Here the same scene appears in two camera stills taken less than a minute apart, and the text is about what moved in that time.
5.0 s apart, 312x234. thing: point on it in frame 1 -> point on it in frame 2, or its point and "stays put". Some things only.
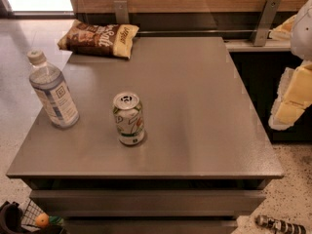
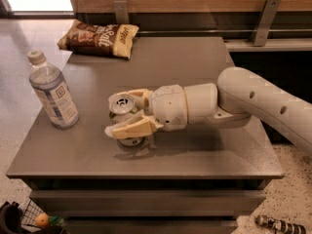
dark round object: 11,218 stays put
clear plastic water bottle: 53,91 stays put
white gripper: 302,33 -> 168,106
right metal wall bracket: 264,21 stays put
